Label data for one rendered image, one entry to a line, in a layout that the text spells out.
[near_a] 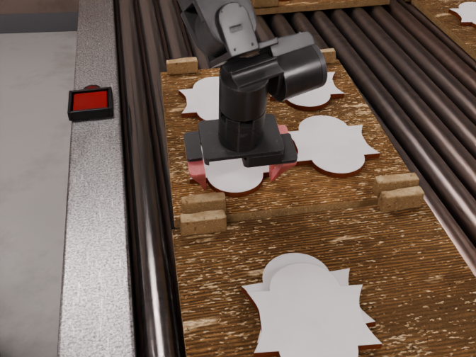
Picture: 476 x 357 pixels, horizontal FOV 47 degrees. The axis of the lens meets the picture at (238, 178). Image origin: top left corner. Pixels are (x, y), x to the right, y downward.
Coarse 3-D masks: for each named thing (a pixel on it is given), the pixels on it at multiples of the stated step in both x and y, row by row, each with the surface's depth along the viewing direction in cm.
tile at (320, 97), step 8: (328, 72) 101; (328, 80) 99; (320, 88) 97; (328, 88) 97; (336, 88) 97; (296, 96) 94; (304, 96) 94; (312, 96) 94; (320, 96) 94; (328, 96) 94; (336, 96) 96; (288, 104) 94; (296, 104) 92; (304, 104) 92; (312, 104) 92; (320, 104) 92
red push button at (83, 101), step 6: (78, 96) 98; (84, 96) 98; (90, 96) 98; (96, 96) 98; (102, 96) 98; (78, 102) 96; (84, 102) 96; (90, 102) 96; (96, 102) 96; (102, 102) 96; (78, 108) 94; (84, 108) 94; (90, 108) 94
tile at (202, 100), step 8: (200, 80) 99; (208, 80) 99; (216, 80) 99; (200, 88) 96; (208, 88) 96; (216, 88) 96; (184, 96) 95; (192, 96) 94; (200, 96) 94; (208, 96) 94; (216, 96) 94; (192, 104) 92; (200, 104) 92; (208, 104) 92; (216, 104) 92; (184, 112) 90; (192, 112) 90; (200, 112) 90; (208, 112) 90; (216, 112) 90; (200, 120) 90
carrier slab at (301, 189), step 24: (216, 72) 103; (336, 72) 103; (168, 96) 96; (360, 96) 96; (168, 120) 90; (192, 120) 90; (288, 120) 90; (360, 120) 90; (168, 144) 85; (384, 144) 85; (312, 168) 80; (384, 168) 80; (192, 192) 76; (264, 192) 76; (288, 192) 76; (312, 192) 76; (336, 192) 76; (360, 192) 76; (240, 216) 73; (264, 216) 74
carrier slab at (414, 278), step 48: (192, 240) 69; (240, 240) 69; (288, 240) 69; (336, 240) 69; (384, 240) 69; (432, 240) 69; (192, 288) 63; (240, 288) 63; (384, 288) 63; (432, 288) 63; (192, 336) 58; (240, 336) 58; (384, 336) 58; (432, 336) 58
